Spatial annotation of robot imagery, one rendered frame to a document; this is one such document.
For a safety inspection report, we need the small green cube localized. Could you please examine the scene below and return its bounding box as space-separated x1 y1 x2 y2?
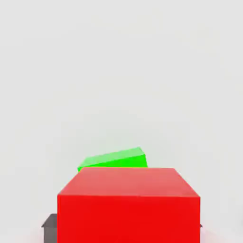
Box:
77 146 149 172

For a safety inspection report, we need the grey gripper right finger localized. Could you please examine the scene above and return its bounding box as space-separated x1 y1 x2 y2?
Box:
199 223 215 243

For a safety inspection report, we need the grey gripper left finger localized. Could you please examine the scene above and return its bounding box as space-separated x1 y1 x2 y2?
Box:
28 213 58 243

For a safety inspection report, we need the small red cube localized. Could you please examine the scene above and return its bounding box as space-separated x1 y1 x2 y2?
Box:
56 167 201 243

